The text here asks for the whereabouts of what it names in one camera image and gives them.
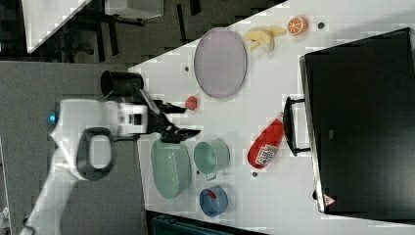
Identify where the red strawberry toy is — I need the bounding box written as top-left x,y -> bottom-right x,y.
185,96 -> 198,111

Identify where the grey round plate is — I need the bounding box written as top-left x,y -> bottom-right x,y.
194,27 -> 248,99

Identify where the green colander bowl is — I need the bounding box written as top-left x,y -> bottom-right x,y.
151,139 -> 191,200

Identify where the small red item in bowl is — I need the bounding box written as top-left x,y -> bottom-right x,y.
208,190 -> 217,199

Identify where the red ketchup bottle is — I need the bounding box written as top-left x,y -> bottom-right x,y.
248,114 -> 284,169

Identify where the black toaster oven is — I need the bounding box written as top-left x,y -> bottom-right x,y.
300,27 -> 415,224

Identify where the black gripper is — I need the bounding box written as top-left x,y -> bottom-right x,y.
139,89 -> 200,143

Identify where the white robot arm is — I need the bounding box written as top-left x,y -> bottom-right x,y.
20,87 -> 200,235

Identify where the black cylindrical cup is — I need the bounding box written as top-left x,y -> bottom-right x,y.
100,70 -> 144,97

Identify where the orange half toy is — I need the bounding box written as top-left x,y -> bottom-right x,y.
288,16 -> 308,36

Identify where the green metal cup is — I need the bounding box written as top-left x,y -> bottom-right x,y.
194,139 -> 230,181

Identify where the white side table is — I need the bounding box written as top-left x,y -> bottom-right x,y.
21,0 -> 92,54

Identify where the peeled banana toy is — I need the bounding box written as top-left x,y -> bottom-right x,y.
244,26 -> 286,53

